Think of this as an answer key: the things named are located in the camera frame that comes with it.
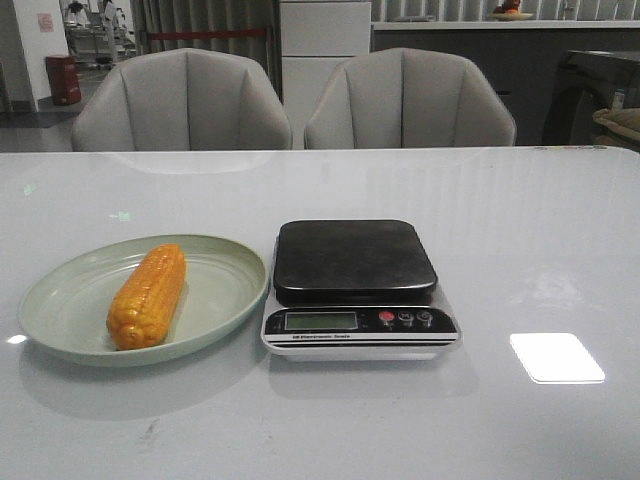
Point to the orange corn cob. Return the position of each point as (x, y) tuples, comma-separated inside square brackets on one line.
[(141, 312)]

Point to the silver black kitchen scale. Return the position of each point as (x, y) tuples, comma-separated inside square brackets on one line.
[(355, 290)]

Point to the right grey upholstered chair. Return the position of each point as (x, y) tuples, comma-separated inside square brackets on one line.
[(408, 98)]

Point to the grey upholstered chair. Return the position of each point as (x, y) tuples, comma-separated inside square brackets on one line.
[(183, 100), (408, 98)]

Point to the left grey upholstered chair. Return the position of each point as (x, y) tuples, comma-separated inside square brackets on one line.
[(183, 100)]

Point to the pale green plate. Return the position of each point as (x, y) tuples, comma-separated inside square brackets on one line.
[(65, 312)]

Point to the dark grey counter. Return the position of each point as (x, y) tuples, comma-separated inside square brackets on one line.
[(519, 58)]

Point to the red trash bin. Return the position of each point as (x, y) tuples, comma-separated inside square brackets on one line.
[(63, 79)]

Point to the fruit bowl on counter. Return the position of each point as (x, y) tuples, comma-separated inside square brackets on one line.
[(509, 10)]

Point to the dark appliance at right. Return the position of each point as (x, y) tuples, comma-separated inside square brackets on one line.
[(588, 81)]

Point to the beige cushion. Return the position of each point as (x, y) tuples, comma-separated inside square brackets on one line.
[(619, 128)]

